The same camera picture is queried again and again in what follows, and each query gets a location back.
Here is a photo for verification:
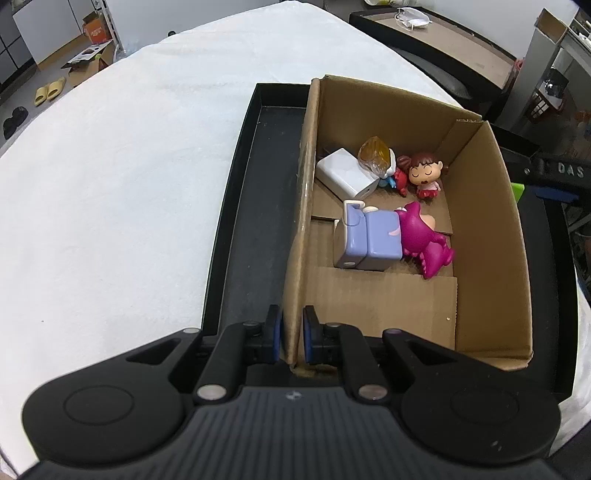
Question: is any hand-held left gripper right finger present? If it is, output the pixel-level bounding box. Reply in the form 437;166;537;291
302;305;467;402

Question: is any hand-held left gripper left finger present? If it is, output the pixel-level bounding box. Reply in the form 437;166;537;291
126;305;283;402

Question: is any brown cardboard box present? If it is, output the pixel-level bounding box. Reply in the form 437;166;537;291
280;75;535;376

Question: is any large black tray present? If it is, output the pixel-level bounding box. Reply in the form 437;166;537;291
202;82;578;402

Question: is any brown-haired girl figurine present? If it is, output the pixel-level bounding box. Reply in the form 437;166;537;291
397;152;446;200

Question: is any magenta dinosaur figurine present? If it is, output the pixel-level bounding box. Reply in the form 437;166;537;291
394;202;455;280

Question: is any red and blue figurine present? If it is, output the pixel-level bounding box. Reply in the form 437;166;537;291
379;167;409;197

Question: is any white charger block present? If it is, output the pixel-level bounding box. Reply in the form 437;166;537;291
316;148;380;198

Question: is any orange figure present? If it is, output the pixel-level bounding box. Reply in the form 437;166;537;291
359;136;397;178

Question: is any red toy house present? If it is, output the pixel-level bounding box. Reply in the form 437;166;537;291
529;88;566;123

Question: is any tall grey open box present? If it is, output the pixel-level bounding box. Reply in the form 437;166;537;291
508;8;570;134

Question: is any purple and white toy figure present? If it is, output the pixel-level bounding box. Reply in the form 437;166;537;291
333;200;403;272

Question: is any dark rounded object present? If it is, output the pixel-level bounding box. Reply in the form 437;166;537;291
399;45;474;100

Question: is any wooden side table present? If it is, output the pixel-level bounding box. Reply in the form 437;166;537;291
348;7;518;116

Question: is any white face mask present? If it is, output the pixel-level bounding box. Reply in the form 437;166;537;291
394;7;432;27

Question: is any open cardboard box on floor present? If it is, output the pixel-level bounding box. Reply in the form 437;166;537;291
62;39;116;88

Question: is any orange cardboard box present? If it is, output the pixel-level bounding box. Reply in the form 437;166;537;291
82;11;112;44

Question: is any white cabinet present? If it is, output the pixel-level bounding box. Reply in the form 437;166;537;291
13;0;109;70

